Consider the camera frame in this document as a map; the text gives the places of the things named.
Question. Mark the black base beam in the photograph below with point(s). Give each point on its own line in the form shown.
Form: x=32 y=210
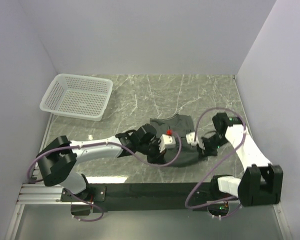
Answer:
x=146 y=196

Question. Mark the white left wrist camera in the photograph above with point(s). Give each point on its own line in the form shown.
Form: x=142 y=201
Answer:
x=167 y=141

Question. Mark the white plastic basket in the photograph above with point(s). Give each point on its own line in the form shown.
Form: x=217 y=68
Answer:
x=77 y=96

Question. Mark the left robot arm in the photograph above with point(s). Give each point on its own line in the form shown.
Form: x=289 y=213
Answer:
x=57 y=160

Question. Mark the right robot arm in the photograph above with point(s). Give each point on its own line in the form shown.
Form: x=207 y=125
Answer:
x=261 y=183

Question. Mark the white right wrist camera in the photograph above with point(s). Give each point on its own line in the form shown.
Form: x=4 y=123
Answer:
x=193 y=140

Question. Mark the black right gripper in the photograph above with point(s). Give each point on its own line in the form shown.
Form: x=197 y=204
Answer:
x=207 y=151

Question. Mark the aluminium rail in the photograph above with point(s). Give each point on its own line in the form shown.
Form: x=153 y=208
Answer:
x=39 y=194

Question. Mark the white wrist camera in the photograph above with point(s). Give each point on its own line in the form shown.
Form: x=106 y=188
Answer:
x=167 y=141
x=193 y=140

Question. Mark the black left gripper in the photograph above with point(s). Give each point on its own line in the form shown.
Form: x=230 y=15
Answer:
x=157 y=157

